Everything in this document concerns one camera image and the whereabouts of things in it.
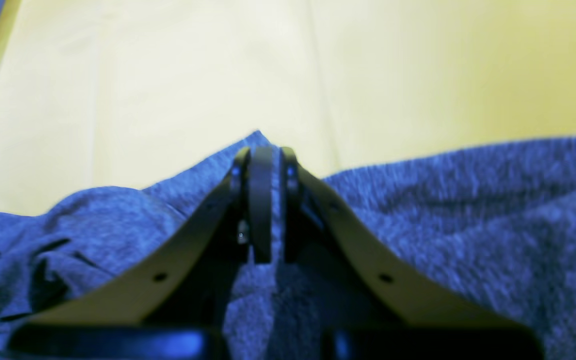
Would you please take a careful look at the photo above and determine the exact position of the grey long-sleeve T-shirt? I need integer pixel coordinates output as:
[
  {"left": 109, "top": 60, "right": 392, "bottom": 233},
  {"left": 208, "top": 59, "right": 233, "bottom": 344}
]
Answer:
[{"left": 0, "top": 131, "right": 576, "bottom": 360}]

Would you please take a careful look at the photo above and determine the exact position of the yellow table cloth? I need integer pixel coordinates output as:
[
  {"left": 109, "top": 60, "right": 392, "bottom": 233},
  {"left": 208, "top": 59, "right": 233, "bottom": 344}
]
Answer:
[{"left": 0, "top": 0, "right": 576, "bottom": 215}]

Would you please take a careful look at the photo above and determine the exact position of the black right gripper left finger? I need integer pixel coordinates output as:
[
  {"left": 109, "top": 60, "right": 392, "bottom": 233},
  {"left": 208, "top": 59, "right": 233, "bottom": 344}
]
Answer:
[{"left": 7, "top": 146, "right": 274, "bottom": 360}]

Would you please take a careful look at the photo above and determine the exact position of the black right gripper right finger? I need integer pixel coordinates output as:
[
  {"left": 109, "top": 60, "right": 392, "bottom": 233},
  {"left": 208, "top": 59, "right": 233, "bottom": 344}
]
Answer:
[{"left": 279, "top": 146, "right": 544, "bottom": 360}]

